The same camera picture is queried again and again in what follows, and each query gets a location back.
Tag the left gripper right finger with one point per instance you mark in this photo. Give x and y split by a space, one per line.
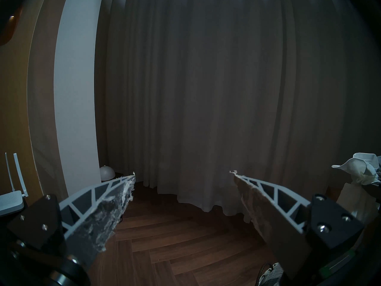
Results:
268 217

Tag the long pleated curtain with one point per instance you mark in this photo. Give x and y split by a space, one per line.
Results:
223 94

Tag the white mushroom lamp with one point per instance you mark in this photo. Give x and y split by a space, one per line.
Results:
106 172

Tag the white wifi router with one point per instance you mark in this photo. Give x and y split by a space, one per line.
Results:
10 202

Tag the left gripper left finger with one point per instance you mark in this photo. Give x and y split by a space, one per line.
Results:
98 217

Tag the large white shirt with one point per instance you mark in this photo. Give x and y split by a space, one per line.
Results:
360 172

